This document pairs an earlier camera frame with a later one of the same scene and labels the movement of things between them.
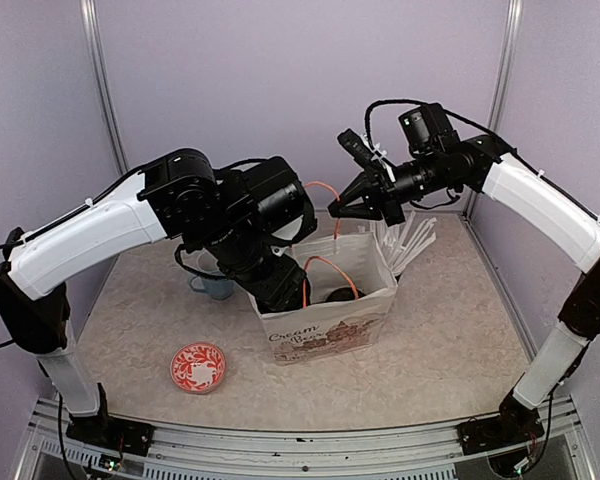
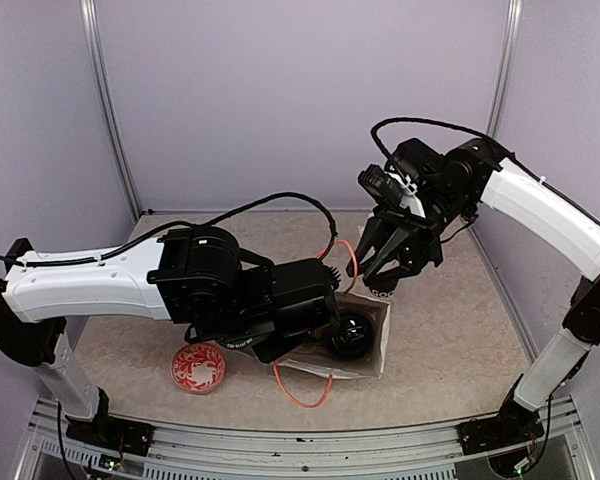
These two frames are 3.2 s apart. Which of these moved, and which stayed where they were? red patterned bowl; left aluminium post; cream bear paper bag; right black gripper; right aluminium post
Moved: right black gripper; cream bear paper bag
Stayed: red patterned bowl; right aluminium post; left aluminium post
